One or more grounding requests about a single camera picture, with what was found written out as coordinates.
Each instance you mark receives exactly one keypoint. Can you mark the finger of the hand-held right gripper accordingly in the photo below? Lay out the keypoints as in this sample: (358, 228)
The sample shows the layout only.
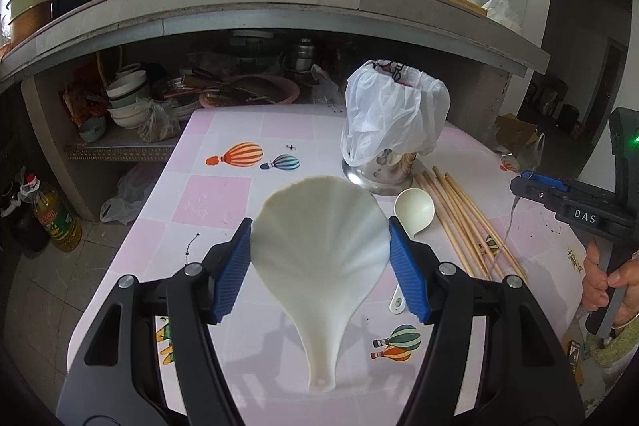
(536, 195)
(541, 180)

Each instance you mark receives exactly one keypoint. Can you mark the black bucket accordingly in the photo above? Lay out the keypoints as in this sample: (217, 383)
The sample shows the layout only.
(567, 119)

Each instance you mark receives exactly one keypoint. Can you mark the person's right forearm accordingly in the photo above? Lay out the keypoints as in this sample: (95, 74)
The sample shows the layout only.
(619, 351)

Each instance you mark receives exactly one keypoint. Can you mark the cardboard box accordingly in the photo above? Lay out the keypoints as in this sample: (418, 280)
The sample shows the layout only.
(516, 129)

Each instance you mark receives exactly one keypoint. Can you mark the crumpled clear plastic bag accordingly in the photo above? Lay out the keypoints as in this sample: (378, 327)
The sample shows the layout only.
(325, 86)

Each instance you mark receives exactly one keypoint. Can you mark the person's right hand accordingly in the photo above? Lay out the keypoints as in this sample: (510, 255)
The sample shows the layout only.
(593, 284)

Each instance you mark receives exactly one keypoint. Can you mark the clear bag of brown food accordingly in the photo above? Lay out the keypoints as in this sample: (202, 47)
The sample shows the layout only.
(157, 124)

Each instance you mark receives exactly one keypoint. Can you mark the plastic bag by cardboard box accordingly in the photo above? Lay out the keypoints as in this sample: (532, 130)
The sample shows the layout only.
(526, 156)

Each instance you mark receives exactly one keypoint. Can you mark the stacked steel pots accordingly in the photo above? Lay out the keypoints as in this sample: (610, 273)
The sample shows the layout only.
(302, 59)

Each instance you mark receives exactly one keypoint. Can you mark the pink plastic basin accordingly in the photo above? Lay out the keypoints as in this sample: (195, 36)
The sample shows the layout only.
(279, 94)

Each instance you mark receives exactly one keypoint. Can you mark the dark bottle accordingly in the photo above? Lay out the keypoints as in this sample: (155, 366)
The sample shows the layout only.
(22, 226)

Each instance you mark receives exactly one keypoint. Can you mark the light green bowl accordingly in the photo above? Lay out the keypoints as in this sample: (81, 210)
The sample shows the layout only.
(94, 129)

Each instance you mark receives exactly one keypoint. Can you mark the concrete kitchen counter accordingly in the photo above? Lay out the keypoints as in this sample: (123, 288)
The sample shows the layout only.
(249, 2)

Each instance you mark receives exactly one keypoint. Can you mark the white plastic bag on holder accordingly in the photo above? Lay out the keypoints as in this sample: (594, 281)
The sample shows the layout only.
(394, 116)

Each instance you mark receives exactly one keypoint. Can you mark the white plastic bag on floor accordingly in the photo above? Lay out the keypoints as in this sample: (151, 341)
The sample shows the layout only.
(127, 201)

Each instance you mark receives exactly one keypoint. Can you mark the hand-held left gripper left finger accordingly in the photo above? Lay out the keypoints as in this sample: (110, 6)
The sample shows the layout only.
(233, 271)

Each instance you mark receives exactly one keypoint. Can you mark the stack of white bowls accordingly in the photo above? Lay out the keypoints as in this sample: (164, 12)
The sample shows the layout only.
(127, 99)

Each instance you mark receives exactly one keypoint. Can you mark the white soup ladle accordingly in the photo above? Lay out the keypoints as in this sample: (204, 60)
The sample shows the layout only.
(414, 209)

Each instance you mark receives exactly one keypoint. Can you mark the stack of steel plates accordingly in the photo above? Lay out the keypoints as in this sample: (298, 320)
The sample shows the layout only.
(182, 99)

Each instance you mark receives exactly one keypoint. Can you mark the cooking oil bottle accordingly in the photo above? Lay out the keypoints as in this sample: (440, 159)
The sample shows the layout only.
(57, 219)

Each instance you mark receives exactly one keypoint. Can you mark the metal shelf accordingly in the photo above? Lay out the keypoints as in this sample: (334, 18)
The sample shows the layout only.
(120, 151)

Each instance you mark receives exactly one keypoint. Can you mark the red snack packet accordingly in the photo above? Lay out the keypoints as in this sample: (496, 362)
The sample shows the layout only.
(82, 99)

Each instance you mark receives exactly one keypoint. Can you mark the steel utensil holder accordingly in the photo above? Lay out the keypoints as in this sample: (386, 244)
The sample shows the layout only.
(384, 179)

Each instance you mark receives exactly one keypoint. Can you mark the white fan-shaped rice paddle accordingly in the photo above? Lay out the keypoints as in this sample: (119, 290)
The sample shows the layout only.
(319, 246)

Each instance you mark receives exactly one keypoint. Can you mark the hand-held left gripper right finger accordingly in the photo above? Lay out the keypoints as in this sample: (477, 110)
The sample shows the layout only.
(407, 271)

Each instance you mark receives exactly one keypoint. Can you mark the white plastic bag on counter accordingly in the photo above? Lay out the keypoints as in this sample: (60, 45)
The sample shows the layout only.
(501, 14)

